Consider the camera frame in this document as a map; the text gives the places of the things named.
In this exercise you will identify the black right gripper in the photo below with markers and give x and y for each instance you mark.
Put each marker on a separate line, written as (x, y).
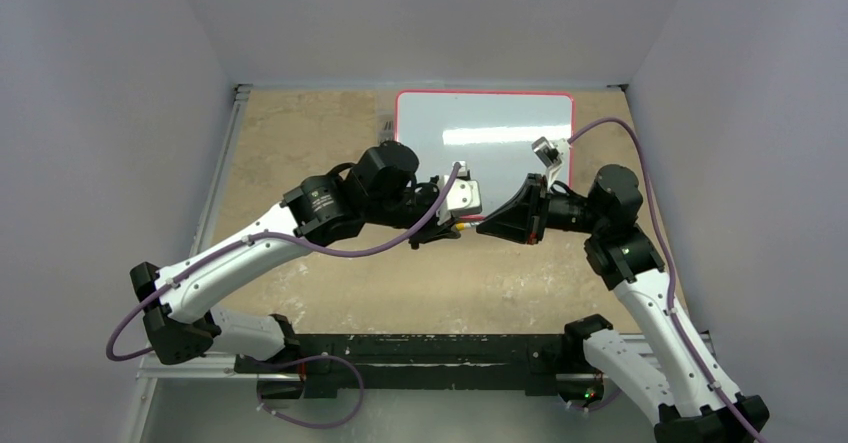
(535, 208)

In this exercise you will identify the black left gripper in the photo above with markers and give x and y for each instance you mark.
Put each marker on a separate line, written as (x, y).
(432, 231)

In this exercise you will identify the white whiteboard marker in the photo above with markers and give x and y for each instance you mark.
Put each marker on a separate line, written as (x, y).
(469, 225)

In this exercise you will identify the red framed whiteboard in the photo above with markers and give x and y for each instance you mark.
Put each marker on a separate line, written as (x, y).
(491, 131)

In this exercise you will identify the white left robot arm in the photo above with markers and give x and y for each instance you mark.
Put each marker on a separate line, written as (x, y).
(356, 209)

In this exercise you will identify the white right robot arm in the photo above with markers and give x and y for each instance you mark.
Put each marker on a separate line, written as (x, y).
(685, 394)

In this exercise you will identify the clear plastic marker holder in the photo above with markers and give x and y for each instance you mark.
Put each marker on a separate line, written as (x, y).
(385, 127)

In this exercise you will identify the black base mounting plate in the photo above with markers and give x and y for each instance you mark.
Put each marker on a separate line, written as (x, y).
(322, 365)

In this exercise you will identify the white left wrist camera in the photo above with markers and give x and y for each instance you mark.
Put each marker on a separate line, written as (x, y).
(462, 199)

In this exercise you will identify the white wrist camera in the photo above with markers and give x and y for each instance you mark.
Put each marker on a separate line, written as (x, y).
(555, 155)
(462, 199)

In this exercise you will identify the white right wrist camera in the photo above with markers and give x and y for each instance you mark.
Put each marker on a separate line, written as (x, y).
(555, 155)

